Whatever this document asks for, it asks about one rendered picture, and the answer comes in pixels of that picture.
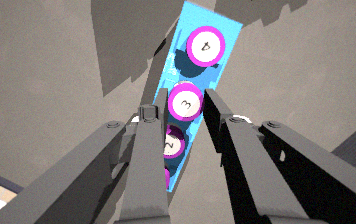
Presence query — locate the dark grey table edge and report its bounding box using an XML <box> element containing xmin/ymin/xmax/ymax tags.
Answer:
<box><xmin>0</xmin><ymin>176</ymin><xmax>25</xmax><ymax>194</ymax></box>

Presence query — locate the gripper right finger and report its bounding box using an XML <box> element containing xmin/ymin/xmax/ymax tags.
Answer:
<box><xmin>203</xmin><ymin>88</ymin><xmax>356</xmax><ymax>224</ymax></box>

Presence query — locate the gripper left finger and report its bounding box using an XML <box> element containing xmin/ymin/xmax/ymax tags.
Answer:
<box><xmin>0</xmin><ymin>88</ymin><xmax>171</xmax><ymax>224</ymax></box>

